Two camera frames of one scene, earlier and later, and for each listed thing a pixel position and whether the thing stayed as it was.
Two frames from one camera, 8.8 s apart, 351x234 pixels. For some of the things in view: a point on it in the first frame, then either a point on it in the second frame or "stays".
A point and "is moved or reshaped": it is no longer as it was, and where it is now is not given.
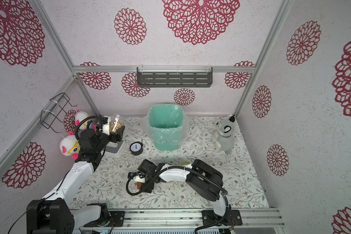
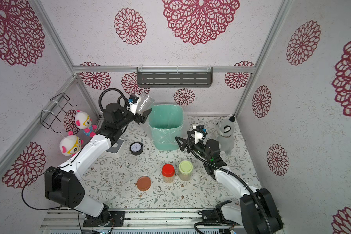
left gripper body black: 112,138 -> 128,117
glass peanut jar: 116,121 is moved or reshaped
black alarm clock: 136,148 stays
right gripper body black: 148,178 -> 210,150
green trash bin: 165,123 stays
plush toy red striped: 69,146 stays
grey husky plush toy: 224,137 stays
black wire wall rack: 54,112 stays
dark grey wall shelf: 174,77 stays
